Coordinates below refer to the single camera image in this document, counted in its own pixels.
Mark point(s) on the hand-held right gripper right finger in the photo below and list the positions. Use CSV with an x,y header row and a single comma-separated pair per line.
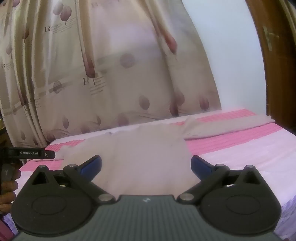
x,y
200,168

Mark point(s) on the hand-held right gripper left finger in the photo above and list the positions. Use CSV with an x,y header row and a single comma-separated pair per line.
x,y
90,167

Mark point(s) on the beige knit sweater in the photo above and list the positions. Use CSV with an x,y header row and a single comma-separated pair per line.
x,y
143,153

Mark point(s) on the person's left hand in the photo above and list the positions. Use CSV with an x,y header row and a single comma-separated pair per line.
x,y
7,188

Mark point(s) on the pink checked bed sheet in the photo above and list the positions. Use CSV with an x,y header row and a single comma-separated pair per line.
x,y
242,157

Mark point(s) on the beige leaf print curtain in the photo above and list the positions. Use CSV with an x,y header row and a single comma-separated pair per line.
x,y
92,69

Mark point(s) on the brown wooden door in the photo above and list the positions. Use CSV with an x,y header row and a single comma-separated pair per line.
x,y
277,69

